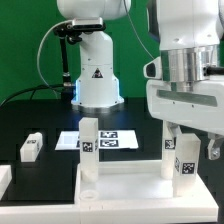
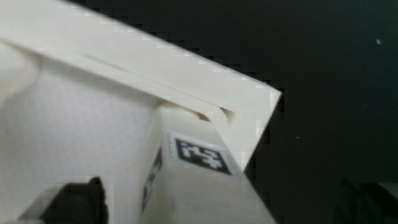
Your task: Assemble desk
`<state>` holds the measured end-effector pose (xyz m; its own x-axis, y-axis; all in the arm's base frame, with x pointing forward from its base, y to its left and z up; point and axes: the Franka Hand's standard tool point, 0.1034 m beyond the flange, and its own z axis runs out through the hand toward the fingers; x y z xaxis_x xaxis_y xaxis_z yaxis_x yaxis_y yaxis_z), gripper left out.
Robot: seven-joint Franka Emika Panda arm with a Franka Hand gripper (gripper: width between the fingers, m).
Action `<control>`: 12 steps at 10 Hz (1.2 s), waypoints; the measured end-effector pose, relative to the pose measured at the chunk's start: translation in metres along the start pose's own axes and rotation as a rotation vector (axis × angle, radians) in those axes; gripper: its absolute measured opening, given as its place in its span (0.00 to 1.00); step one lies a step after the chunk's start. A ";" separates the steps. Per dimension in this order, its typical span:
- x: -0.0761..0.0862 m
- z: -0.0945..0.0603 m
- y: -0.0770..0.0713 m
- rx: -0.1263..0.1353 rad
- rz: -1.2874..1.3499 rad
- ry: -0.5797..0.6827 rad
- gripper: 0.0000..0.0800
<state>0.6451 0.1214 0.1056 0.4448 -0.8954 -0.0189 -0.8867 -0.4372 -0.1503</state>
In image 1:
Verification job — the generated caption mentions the black cables on table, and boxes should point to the black cables on table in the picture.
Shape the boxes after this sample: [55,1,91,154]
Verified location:
[0,83,64,108]

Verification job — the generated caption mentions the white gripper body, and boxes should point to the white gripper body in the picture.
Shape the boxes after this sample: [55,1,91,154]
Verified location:
[146,76,224,136]

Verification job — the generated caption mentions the white block left edge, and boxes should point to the white block left edge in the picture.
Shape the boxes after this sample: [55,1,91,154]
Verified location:
[0,165,12,200]

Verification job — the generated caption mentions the grey camera cable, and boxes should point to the grey camera cable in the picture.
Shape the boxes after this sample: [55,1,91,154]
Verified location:
[36,19,73,90]

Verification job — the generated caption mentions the tag marker sheet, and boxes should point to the tag marker sheet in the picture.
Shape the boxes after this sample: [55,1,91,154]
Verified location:
[55,130,138,150]

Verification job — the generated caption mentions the white desk top tray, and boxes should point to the white desk top tray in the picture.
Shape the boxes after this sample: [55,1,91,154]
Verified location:
[73,159,201,205]

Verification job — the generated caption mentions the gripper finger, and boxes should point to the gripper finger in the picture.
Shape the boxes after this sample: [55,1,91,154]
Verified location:
[166,122,182,145]
[208,133,224,160]

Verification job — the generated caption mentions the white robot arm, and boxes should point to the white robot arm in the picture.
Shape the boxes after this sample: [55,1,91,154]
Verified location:
[57,0,224,160]

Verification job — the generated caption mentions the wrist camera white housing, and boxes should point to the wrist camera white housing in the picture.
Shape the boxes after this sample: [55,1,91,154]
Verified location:
[143,57,162,80]

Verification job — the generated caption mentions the camera on black stand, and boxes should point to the camera on black stand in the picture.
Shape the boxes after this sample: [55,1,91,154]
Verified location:
[53,17,106,100]

